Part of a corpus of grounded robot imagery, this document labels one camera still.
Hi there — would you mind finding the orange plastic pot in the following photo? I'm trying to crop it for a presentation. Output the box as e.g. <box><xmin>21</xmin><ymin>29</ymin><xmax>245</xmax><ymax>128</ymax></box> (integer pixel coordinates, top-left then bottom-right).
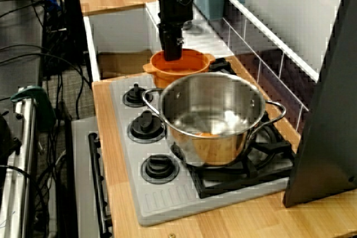
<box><xmin>142</xmin><ymin>48</ymin><xmax>216</xmax><ymax>90</ymax></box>

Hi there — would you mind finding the aluminium frame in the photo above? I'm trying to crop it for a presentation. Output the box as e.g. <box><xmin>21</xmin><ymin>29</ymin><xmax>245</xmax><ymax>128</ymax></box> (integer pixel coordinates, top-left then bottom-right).
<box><xmin>0</xmin><ymin>90</ymin><xmax>38</xmax><ymax>238</ymax></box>

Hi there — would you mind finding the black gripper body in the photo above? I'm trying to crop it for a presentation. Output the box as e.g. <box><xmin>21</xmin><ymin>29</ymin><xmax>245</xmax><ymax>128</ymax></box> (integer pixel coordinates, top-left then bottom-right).
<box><xmin>155</xmin><ymin>0</ymin><xmax>195</xmax><ymax>29</ymax></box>

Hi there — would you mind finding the white sink basin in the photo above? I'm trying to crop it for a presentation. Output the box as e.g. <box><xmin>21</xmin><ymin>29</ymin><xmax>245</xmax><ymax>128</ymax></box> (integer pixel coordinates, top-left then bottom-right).
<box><xmin>83</xmin><ymin>1</ymin><xmax>235</xmax><ymax>82</ymax></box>

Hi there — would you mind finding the stainless steel pot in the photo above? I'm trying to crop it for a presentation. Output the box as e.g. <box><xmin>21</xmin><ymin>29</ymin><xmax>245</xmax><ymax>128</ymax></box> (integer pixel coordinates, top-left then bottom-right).
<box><xmin>141</xmin><ymin>72</ymin><xmax>287</xmax><ymax>168</ymax></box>

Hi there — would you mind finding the white oven door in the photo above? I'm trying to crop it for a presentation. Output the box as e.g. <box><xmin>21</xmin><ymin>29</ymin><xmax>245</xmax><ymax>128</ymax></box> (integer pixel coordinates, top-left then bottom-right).
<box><xmin>71</xmin><ymin>118</ymin><xmax>112</xmax><ymax>238</ymax></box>

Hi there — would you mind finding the black computer tower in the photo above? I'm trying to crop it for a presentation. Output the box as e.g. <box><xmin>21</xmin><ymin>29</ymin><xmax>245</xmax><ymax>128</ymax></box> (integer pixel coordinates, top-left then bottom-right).
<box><xmin>60</xmin><ymin>0</ymin><xmax>91</xmax><ymax>69</ymax></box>

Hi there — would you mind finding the grey faucet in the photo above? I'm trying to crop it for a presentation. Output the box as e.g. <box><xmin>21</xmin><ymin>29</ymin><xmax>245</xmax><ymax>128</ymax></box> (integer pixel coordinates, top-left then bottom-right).
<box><xmin>182</xmin><ymin>20</ymin><xmax>202</xmax><ymax>35</ymax></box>

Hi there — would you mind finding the black stove knob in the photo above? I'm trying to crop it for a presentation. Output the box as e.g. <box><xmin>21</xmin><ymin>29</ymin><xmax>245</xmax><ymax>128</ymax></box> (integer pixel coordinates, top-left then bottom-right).
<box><xmin>122</xmin><ymin>83</ymin><xmax>154</xmax><ymax>108</ymax></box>
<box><xmin>127</xmin><ymin>109</ymin><xmax>167</xmax><ymax>144</ymax></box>
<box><xmin>141</xmin><ymin>154</ymin><xmax>181</xmax><ymax>185</ymax></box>

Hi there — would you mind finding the long curved black cable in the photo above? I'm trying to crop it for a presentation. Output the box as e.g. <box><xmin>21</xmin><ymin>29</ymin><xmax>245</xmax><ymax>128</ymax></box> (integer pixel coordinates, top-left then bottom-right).
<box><xmin>0</xmin><ymin>44</ymin><xmax>86</xmax><ymax>120</ymax></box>

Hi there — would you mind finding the grey stove top plate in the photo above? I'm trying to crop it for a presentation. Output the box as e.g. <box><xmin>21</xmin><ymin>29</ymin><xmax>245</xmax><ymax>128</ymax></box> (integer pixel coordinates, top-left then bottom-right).
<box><xmin>108</xmin><ymin>62</ymin><xmax>296</xmax><ymax>227</ymax></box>

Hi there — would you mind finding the dark grey side panel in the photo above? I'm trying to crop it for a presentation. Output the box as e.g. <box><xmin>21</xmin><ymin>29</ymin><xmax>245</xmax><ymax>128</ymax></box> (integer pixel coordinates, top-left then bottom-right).
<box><xmin>283</xmin><ymin>0</ymin><xmax>357</xmax><ymax>208</ymax></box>

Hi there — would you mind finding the black oven door handle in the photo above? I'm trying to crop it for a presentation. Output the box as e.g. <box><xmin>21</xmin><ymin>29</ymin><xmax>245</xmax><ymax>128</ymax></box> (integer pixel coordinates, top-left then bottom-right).
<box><xmin>88</xmin><ymin>132</ymin><xmax>113</xmax><ymax>236</ymax></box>

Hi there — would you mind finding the green clamp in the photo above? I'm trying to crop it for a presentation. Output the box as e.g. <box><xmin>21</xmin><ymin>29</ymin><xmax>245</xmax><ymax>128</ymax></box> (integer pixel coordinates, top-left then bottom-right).
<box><xmin>10</xmin><ymin>86</ymin><xmax>57</xmax><ymax>132</ymax></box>

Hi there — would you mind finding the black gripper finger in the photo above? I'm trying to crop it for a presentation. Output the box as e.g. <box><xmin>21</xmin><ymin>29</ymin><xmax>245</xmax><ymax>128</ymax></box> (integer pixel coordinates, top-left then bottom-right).
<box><xmin>157</xmin><ymin>23</ymin><xmax>165</xmax><ymax>51</ymax></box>
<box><xmin>163</xmin><ymin>27</ymin><xmax>185</xmax><ymax>62</ymax></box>

